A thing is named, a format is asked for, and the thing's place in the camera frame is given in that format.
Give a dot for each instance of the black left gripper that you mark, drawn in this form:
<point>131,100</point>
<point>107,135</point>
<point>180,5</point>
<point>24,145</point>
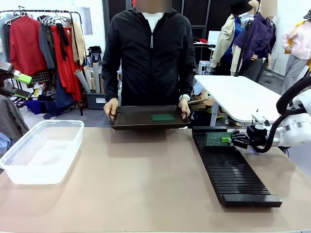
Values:
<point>6,70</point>

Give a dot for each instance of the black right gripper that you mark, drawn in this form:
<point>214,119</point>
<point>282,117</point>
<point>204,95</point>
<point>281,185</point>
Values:
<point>257,136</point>

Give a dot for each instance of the green perforated circuit board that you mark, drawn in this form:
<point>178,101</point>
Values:
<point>162,117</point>
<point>213,139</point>

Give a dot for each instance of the dark brown serving tray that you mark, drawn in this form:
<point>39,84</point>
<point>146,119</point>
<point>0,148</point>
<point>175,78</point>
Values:
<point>136,119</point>

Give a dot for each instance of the person's right forearm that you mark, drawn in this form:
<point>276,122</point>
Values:
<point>110,87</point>

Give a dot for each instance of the person's left forearm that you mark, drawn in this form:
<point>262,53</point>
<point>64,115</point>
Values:
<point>187,82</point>

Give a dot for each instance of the person's left hand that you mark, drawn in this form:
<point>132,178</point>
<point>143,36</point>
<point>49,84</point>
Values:
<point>184,108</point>

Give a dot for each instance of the person's right hand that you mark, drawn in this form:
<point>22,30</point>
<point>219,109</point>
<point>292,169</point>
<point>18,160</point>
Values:
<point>111,106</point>

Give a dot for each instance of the blue cloth pile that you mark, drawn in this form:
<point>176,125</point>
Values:
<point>36,106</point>

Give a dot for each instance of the grey cloth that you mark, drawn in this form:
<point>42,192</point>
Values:
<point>12,116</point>

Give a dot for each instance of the black slotted PCB rack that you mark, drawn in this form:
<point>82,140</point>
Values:
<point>233,174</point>

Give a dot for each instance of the red shirt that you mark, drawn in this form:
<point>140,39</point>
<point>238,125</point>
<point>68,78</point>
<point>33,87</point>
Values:
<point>26,48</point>

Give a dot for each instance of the navy trousers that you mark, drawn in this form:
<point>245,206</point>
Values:
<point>63,94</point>

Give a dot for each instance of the white table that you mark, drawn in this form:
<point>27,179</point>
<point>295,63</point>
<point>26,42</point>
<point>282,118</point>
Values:
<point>238,94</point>

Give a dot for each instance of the light grey hanging garment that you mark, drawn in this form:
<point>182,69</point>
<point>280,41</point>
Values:
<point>3,43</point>

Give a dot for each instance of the red dress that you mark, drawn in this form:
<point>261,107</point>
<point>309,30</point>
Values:
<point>69,72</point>

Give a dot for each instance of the grey paper roll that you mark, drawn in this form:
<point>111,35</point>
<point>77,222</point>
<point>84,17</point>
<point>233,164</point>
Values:
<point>82,81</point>

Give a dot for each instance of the black scarf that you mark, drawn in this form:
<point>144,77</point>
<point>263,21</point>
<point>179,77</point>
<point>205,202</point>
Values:
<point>63,41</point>

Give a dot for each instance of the cream paper roll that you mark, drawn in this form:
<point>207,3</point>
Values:
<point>88,77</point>

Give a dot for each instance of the white wrist watch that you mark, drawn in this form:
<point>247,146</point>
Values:
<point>184,97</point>

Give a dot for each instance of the beige hanging garment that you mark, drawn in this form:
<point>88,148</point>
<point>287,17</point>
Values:
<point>79,43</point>

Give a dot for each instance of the tall beige paper roll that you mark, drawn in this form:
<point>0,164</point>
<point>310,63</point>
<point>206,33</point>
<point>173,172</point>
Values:
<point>96,77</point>

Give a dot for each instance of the black metal clothes rack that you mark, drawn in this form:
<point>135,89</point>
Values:
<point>36,11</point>

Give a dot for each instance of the clear plastic storage box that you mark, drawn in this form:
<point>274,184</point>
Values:
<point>60,150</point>

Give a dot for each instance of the black storage bin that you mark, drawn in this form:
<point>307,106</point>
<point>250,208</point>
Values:
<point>96,102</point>

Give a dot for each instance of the white computer case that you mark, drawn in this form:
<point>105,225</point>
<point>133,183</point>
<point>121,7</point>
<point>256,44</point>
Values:
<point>204,68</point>

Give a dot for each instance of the black chair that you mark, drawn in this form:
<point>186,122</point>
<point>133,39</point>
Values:
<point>95,52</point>

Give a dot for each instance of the black stand pole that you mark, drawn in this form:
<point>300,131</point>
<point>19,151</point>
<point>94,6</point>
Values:
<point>241,48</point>

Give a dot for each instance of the mannequin in beige coat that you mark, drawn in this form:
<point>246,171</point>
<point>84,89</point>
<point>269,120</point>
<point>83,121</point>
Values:
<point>224,36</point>

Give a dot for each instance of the mannequin in purple jacket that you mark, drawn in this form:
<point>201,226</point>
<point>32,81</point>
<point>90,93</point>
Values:
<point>257,36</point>

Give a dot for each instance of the mannequin in pink top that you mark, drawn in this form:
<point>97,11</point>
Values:
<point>298,41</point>

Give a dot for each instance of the person in black jacket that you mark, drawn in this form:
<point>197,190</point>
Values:
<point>150,60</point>

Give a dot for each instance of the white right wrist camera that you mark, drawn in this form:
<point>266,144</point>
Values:
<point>258,120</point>

